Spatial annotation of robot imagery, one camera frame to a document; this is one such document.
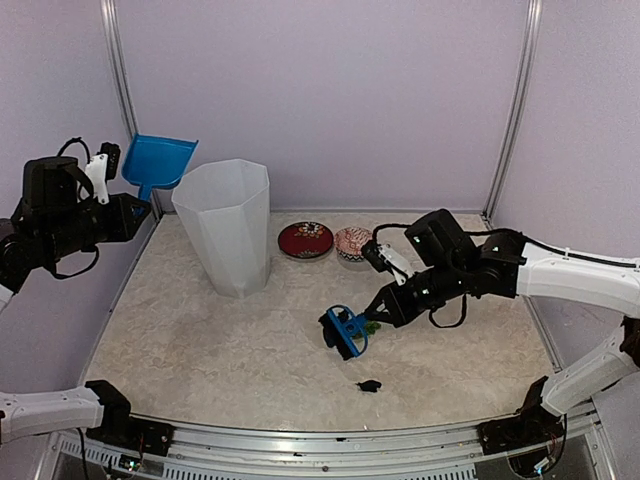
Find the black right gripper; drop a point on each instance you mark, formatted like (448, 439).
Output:
(389, 317)

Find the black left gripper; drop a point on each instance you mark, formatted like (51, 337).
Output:
(125, 224)

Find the blue hand brush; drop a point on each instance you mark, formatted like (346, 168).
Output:
(345, 331)

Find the blue dustpan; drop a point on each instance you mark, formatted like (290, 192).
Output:
(154, 162)

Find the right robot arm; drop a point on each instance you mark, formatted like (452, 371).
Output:
(510, 264)

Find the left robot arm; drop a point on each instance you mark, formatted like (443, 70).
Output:
(66, 209)

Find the pink patterned bowl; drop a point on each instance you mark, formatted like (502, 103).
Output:
(349, 242)

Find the small black paper scrap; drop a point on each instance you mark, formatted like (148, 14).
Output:
(369, 386)

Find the white plastic trash bin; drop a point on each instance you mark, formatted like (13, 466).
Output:
(224, 208)

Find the red floral plate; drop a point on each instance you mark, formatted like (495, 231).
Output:
(305, 240)

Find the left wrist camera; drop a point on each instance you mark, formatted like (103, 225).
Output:
(101, 168)

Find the aluminium front rail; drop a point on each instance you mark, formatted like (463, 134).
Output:
(198, 451)

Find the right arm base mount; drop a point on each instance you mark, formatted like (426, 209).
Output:
(530, 425)

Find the left aluminium corner post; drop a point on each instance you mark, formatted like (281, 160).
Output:
(118, 66)

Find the aluminium corner post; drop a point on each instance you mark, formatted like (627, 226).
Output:
(118, 66)
(517, 108)

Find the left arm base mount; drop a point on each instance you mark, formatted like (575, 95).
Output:
(119, 428)

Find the right aluminium corner post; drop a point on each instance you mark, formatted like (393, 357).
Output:
(517, 108)

